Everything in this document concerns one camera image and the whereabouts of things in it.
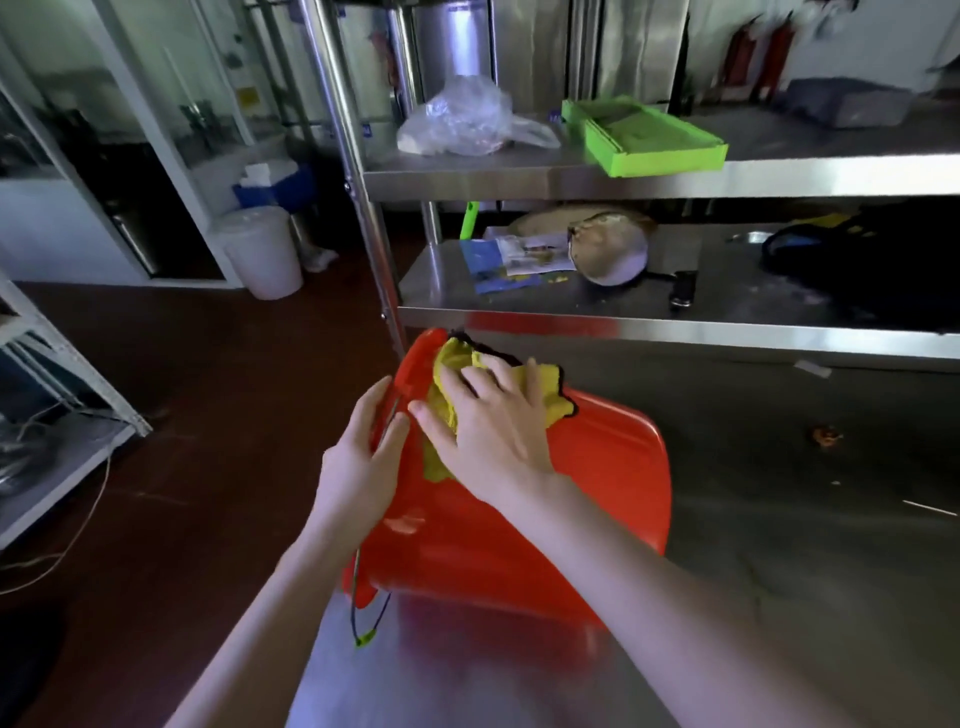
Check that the person's right hand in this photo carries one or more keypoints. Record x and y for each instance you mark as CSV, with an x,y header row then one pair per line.
x,y
495,439

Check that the person's left hand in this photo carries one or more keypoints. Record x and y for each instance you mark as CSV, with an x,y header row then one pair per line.
x,y
358,480

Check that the person's right thumb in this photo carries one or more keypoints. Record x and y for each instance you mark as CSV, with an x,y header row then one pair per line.
x,y
433,433

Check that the person's right middle finger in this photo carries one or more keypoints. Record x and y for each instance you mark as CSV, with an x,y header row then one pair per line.
x,y
498,376

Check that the person's left thumb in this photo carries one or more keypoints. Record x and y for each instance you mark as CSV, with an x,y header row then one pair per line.
x,y
377,411

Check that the yellow cleaning cloth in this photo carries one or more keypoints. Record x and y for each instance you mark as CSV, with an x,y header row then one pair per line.
x,y
450,390

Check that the red plastic bucket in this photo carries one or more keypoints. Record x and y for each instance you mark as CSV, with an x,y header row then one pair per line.
x,y
525,517

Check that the person's left forearm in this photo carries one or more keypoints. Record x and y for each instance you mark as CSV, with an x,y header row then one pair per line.
x,y
270,630

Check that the person's right forearm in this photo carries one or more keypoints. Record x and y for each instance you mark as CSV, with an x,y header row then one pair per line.
x,y
667,615

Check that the blue printed packet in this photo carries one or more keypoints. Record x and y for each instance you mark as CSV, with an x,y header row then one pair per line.
x,y
499,264

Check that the round wooden chopping board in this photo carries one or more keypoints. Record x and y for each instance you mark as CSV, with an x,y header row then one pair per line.
x,y
555,221

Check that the white plastic bin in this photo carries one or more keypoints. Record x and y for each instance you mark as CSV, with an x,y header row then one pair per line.
x,y
261,251

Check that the blue cooler box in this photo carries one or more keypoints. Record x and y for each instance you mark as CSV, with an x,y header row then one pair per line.
x,y
274,186

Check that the clear plastic bag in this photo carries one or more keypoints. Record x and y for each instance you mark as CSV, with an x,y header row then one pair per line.
x,y
469,120

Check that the stainless steel shelf rack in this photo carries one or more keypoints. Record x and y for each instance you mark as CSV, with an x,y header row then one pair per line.
x,y
675,180

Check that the green plastic tray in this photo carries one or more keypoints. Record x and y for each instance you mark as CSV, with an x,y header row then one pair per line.
x,y
645,139

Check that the stainless steel refrigerator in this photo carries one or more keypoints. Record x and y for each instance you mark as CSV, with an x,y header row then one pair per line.
x,y
555,49

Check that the black and yellow bag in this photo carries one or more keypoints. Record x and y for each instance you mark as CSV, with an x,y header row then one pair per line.
x,y
862,262

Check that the red fire extinguisher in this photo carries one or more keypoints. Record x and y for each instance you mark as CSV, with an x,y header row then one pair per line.
x,y
776,52
739,54

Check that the grey plastic crate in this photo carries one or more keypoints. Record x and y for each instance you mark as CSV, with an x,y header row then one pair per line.
x,y
847,101

